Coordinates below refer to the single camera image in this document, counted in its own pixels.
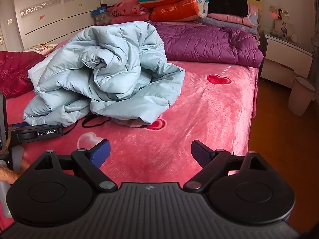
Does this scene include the floral cushion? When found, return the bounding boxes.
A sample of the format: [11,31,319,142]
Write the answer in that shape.
[24,43,58,55]

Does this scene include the orange and teal folded quilt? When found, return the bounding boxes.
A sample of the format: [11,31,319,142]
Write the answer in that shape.
[138,0,215,22]

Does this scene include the framed photo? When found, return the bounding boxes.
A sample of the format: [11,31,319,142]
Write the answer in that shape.
[274,20,294,39]

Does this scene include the white nightstand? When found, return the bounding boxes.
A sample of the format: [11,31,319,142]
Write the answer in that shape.
[259,31,314,89]

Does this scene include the person's left hand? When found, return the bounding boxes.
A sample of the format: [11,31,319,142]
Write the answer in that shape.
[0,150,30,185]

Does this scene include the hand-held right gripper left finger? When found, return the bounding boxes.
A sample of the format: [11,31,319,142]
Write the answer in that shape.
[30,139,118,194]

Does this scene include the light blue down jacket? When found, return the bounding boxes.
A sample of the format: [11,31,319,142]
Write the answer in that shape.
[23,21,186,127]

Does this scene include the pink heart-print bed blanket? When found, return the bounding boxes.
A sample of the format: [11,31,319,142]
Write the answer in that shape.
[0,41,258,232]

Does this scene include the purple down quilt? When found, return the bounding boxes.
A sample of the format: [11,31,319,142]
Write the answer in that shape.
[148,21,264,68]

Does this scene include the pink heart-print pillows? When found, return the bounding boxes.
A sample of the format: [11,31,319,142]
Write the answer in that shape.
[110,0,153,25]

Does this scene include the black folded cloth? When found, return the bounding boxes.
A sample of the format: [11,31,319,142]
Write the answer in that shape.
[207,0,249,17]

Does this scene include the white wardrobe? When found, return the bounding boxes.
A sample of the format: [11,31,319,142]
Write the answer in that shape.
[0,0,105,51]

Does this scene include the pale trash bin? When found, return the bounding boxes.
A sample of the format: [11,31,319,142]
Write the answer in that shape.
[288,75,316,116]

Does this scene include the pink folded blanket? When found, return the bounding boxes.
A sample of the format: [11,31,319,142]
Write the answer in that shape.
[199,4,260,35]

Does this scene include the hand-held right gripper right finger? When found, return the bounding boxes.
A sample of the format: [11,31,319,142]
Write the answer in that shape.
[183,140,271,194]

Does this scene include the dark red down jacket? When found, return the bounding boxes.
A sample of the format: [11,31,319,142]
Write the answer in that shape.
[0,50,46,99]

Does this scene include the blue box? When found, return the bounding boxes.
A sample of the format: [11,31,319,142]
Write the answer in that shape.
[92,6,114,17]

